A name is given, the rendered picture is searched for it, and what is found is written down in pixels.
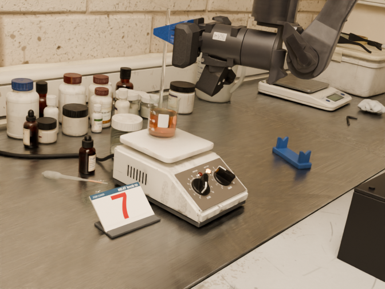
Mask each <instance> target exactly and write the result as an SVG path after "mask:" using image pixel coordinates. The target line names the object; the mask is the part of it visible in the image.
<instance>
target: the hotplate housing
mask: <svg viewBox="0 0 385 289"><path fill-rule="evenodd" d="M217 158H220V159H222V158H221V157H220V156H219V155H217V154H216V153H214V152H212V151H209V150H208V151H205V152H203V153H200V154H197V155H193V156H191V157H188V158H185V159H182V160H179V161H176V162H173V163H165V162H163V161H160V160H158V159H156V158H154V157H152V156H150V155H147V154H145V153H143V152H141V151H139V150H137V149H135V148H132V147H130V146H128V145H126V144H123V145H119V146H117V147H115V152H114V162H113V178H114V179H113V181H114V182H115V183H117V184H118V185H120V186H125V185H129V184H132V183H135V182H139V184H140V186H141V188H142V190H143V192H144V194H145V196H146V198H147V200H149V201H150V202H152V203H154V204H156V205H157V206H159V207H161V208H163V209H165V210H167V211H169V212H171V213H173V214H174V215H176V216H178V217H180V218H182V219H184V220H186V221H188V222H189V223H191V224H193V225H195V226H197V227H200V226H202V225H205V224H207V223H208V222H210V221H213V220H214V219H216V218H218V217H220V216H222V215H224V214H226V213H227V212H229V211H231V210H233V209H235V208H237V207H239V206H241V205H243V204H245V201H246V199H247V198H248V191H247V188H245V189H246V190H245V191H244V192H242V193H240V194H237V195H236V196H234V197H232V198H229V199H228V200H225V201H223V202H221V203H219V204H217V205H215V206H213V207H211V208H209V209H207V210H204V211H202V210H201V209H200V208H199V206H198V205H197V204H196V203H195V201H194V200H193V199H192V198H191V196H190V195H189V194H188V192H187V191H186V190H185V188H184V187H183V186H182V185H181V184H180V182H179V181H178V180H177V178H176V177H175V176H174V174H177V173H180V172H182V171H185V170H188V169H190V168H193V167H195V166H199V165H201V164H204V163H206V162H209V161H212V160H214V159H217ZM222 161H223V160H222ZM223 162H224V161H223ZM224 163H225V162H224ZM225 165H226V166H227V164H225ZM227 167H228V166H227ZM228 168H229V167H228ZM229 169H230V168H229ZM230 171H231V170H230ZM231 172H232V171H231ZM232 173H233V172H232ZM236 178H237V177H236ZM237 179H238V178H237ZM238 180H239V179H238ZM239 181H240V180H239ZM240 183H242V182H241V181H240ZM242 185H243V184H242ZM243 186H244V185H243Z"/></svg>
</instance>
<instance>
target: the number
mask: <svg viewBox="0 0 385 289"><path fill-rule="evenodd" d="M94 202H95V205H96V207H97V209H98V211H99V213H100V216H101V218H102V219H103V222H104V224H105V226H106V227H108V226H111V225H114V224H117V223H120V222H122V221H125V220H129V219H130V218H134V217H137V216H140V215H142V214H145V213H148V212H151V209H150V207H149V205H148V203H147V201H146V199H145V197H144V195H143V193H142V191H141V189H140V187H139V186H138V187H135V188H132V189H128V190H125V191H122V192H118V193H115V194H111V195H109V196H105V197H101V198H98V199H95V200H94Z"/></svg>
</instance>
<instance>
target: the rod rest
mask: <svg viewBox="0 0 385 289"><path fill-rule="evenodd" d="M288 139H289V137H288V136H286V137H285V138H284V139H281V138H280V137H278V138H277V144H276V147H273V152H274V153H276V154H277V155H279V156H280V157H281V158H283V159H285V160H286V161H287V162H289V163H290V164H292V165H293V166H294V167H296V168H298V169H308V168H311V166H312V164H311V163H310V162H309V160H310V156H311V151H310V150H308V151H307V152H306V153H304V152H303V151H300V153H299V155H298V154H296V153H295V152H293V151H292V150H290V149H289V148H287V145H288Z"/></svg>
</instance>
